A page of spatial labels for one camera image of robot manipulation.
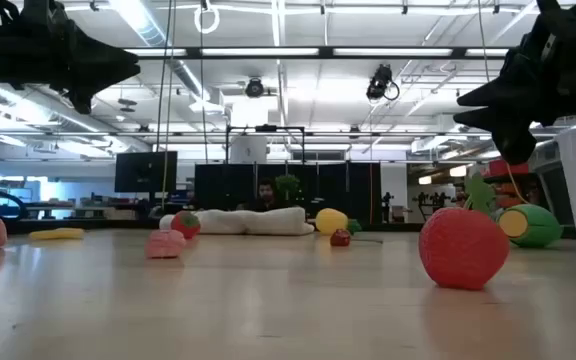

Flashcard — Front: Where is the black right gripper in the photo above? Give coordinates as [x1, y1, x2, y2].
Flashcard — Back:
[453, 0, 576, 166]

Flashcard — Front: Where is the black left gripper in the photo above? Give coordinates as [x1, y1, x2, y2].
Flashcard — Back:
[0, 0, 142, 115]

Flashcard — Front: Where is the green toy corn cob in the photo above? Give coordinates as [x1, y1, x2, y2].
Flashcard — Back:
[496, 203, 564, 249]

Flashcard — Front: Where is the large red toy strawberry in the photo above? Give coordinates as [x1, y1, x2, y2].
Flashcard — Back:
[418, 172, 510, 291]

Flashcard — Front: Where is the yellow toy banana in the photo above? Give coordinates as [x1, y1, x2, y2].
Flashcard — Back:
[29, 227, 85, 241]

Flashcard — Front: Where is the small red toy strawberry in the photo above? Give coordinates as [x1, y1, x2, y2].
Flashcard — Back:
[170, 210, 202, 240]

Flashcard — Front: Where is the yellow toy lemon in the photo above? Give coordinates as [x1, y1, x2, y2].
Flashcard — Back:
[315, 207, 349, 236]

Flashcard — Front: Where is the small red toy tomato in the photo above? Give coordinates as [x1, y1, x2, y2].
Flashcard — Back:
[329, 228, 352, 248]

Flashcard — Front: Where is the ribbed pink toy produce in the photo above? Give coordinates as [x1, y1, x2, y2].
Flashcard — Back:
[145, 229, 187, 260]

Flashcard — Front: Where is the red storage bin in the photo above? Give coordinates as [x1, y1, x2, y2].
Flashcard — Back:
[487, 158, 530, 177]

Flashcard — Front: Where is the black monitor screen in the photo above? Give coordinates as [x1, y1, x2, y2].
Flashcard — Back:
[114, 150, 179, 194]

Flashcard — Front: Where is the white cylinder tank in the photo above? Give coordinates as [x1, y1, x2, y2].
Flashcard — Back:
[229, 135, 269, 165]

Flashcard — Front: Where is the seated person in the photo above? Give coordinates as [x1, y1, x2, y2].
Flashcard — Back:
[240, 178, 292, 212]

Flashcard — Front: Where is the white rolled towel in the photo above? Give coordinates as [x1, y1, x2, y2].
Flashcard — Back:
[159, 206, 315, 237]

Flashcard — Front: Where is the green potted plant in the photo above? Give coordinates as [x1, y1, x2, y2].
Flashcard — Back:
[274, 173, 302, 207]

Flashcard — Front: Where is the white hanging ring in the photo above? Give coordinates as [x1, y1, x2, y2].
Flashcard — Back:
[193, 3, 221, 35]

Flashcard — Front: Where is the black ceiling camera with cable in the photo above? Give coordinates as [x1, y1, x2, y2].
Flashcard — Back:
[365, 63, 401, 103]

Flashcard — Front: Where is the round black ceiling camera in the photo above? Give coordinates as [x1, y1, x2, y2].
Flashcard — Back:
[244, 76, 266, 99]

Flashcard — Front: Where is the black partition wall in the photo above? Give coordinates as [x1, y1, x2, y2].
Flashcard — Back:
[194, 161, 383, 225]

